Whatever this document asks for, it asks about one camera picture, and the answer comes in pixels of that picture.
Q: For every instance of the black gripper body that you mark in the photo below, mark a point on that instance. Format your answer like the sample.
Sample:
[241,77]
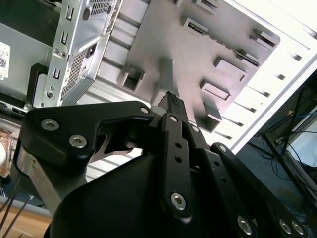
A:
[111,198]

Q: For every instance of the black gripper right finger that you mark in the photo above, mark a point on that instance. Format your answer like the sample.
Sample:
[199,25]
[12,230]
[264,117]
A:
[220,171]

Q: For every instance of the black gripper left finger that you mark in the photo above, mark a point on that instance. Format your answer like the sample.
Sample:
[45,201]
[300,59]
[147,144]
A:
[62,124]

